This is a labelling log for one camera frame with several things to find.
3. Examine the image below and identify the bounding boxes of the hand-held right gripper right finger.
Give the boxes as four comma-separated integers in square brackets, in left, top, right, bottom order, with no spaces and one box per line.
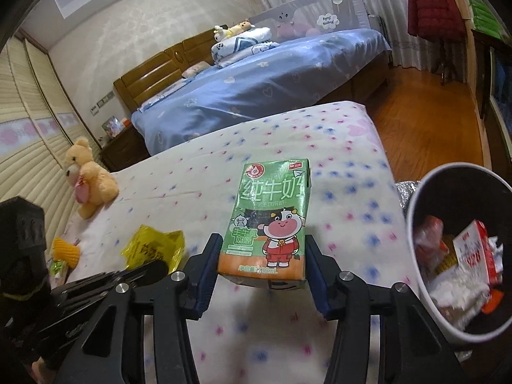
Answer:
[305,235,467,384]

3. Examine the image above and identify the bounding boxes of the wooden headboard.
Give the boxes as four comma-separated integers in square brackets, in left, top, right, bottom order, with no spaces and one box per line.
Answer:
[113,27,219,113]

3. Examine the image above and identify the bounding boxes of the grey bed guard rail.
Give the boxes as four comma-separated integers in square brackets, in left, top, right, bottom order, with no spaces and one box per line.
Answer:
[250,0,366,43]

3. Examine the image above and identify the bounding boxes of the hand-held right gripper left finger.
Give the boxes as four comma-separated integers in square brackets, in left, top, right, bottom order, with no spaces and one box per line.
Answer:
[51,233,225,384]

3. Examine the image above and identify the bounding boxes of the white tissue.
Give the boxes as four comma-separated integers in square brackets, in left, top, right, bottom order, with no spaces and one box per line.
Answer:
[430,266,494,326]

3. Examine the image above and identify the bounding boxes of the yellow foam fruit net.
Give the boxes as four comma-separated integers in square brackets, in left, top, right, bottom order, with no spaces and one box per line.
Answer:
[52,237,81,268]

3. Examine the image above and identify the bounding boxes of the colourful picture frame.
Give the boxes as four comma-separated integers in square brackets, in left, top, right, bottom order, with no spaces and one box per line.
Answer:
[101,115,125,137]

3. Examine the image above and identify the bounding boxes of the red white carton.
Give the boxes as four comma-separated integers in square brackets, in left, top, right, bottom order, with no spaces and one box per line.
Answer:
[452,219,504,285]

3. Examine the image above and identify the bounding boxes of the silver foil wrapper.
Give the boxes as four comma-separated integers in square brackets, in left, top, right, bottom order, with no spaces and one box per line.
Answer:
[394,181,422,211]

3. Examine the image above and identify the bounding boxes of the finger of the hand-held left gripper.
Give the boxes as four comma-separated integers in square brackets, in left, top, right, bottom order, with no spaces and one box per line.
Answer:
[51,259,169,297]

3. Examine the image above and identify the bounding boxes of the wooden nightstand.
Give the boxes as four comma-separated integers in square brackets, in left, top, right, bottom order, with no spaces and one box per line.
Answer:
[100,126,152,172]

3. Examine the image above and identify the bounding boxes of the red plastic wrapper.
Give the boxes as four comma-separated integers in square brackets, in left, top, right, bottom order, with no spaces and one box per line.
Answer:
[415,215,446,259]

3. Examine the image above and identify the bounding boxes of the red down jacket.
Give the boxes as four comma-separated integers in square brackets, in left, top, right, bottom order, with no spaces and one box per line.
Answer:
[407,0,468,41]

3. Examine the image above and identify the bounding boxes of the tan teddy bear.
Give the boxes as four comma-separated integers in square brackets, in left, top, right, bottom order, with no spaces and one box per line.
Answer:
[65,137,119,220]

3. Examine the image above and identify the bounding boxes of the bed with blue duvet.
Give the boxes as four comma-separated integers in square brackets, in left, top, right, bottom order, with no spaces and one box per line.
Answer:
[131,28,393,156]

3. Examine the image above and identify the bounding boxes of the stack of green boxes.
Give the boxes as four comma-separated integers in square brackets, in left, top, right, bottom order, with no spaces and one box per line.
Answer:
[462,0,505,41]

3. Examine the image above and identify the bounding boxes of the dotted white bed sheet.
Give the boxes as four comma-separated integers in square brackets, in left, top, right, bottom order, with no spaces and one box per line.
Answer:
[40,101,460,384]

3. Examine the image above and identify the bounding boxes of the green milk carton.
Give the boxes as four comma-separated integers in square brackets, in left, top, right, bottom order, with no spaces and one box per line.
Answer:
[216,158,313,291]

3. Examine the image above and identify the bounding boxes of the small pink pillow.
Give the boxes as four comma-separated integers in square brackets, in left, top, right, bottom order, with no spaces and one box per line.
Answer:
[182,62,209,78]

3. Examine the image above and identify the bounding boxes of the folded blue white blanket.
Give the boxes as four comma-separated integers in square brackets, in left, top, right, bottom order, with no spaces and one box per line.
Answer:
[211,26,273,68]

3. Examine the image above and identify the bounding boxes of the dark wooden coat rack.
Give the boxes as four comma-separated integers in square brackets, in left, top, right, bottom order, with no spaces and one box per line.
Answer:
[414,0,457,84]

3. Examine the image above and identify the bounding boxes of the yellow plastic wrapper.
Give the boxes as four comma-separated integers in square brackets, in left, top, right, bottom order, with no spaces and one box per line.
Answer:
[121,225,185,276]

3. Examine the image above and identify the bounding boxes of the white trash bin black liner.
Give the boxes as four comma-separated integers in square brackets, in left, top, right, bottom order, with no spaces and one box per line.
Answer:
[406,162,512,345]

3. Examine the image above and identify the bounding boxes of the light patterned curtain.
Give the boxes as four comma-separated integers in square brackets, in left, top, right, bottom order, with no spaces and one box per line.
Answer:
[344,0,425,70]

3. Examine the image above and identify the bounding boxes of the orange snack bag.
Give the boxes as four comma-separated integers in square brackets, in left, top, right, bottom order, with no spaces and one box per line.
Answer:
[480,288,505,315]

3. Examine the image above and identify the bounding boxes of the yellow plush toys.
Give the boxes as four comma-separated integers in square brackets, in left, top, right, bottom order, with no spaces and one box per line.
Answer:
[213,20,257,41]

